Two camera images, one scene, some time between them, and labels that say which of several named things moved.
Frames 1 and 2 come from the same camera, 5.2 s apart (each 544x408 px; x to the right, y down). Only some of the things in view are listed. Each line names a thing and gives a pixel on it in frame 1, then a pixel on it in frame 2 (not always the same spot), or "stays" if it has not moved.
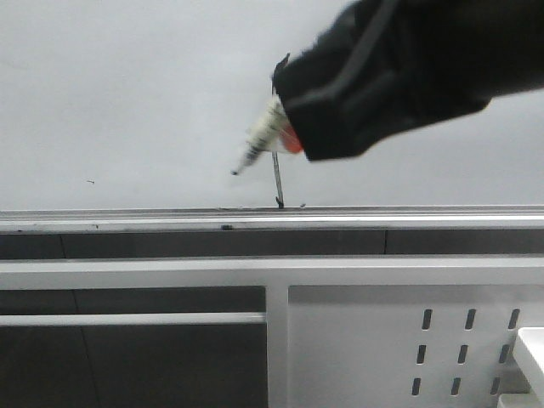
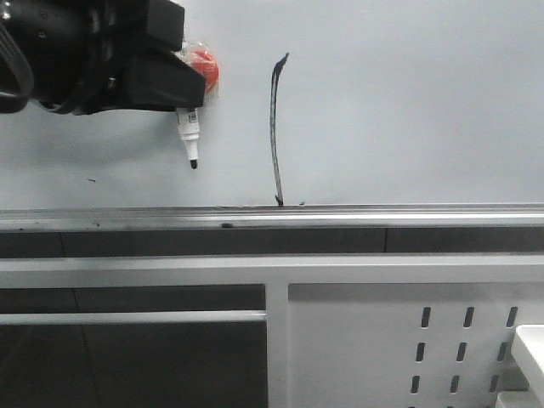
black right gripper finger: [383, 67] -> [83, 56]
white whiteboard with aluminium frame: [131, 115] stays
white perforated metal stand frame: [342, 332] stays
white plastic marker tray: [529, 354] stays
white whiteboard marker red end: [273, 132] -> [204, 60]
